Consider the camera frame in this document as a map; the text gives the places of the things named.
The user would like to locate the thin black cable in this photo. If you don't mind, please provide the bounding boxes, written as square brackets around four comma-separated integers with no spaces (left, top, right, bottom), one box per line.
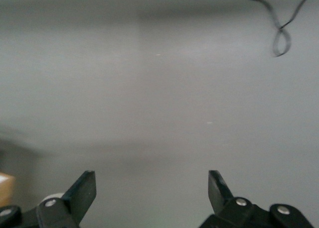
[240,0,319,58]

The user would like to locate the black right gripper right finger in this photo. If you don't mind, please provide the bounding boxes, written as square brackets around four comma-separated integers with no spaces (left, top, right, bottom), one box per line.
[199,170,315,228]

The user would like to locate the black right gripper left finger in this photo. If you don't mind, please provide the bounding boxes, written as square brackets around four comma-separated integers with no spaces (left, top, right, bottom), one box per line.
[0,170,97,228]

